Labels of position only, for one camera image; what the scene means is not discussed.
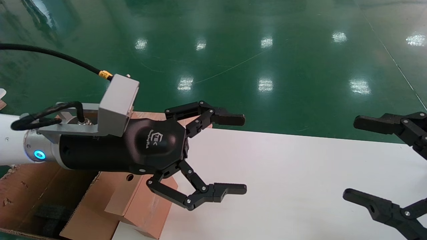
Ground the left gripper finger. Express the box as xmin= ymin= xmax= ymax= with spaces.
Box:
xmin=164 ymin=101 xmax=246 ymax=138
xmin=146 ymin=160 xmax=247 ymax=211

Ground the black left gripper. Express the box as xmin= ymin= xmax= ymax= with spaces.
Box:
xmin=57 ymin=117 xmax=190 ymax=176

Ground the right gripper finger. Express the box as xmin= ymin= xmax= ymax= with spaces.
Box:
xmin=343 ymin=188 xmax=427 ymax=240
xmin=354 ymin=112 xmax=427 ymax=159

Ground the small brown cardboard box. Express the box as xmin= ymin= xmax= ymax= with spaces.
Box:
xmin=105 ymin=173 xmax=178 ymax=240

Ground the large open cardboard box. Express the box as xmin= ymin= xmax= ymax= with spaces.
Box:
xmin=0 ymin=112 xmax=147 ymax=240

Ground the wooden board under table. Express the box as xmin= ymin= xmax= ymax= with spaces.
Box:
xmin=130 ymin=112 xmax=214 ymax=130

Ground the long black camera cable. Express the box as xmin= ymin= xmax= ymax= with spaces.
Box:
xmin=0 ymin=43 xmax=114 ymax=81

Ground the short black looped cable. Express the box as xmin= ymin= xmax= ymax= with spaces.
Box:
xmin=11 ymin=101 xmax=86 ymax=131

